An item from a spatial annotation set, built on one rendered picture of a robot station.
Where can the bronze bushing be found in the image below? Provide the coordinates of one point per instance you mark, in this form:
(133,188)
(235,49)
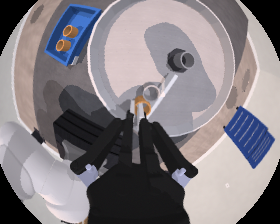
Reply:
(140,99)
(63,45)
(73,31)

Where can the blue crate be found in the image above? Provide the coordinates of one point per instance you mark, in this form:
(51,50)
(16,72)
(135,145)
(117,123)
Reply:
(76,16)

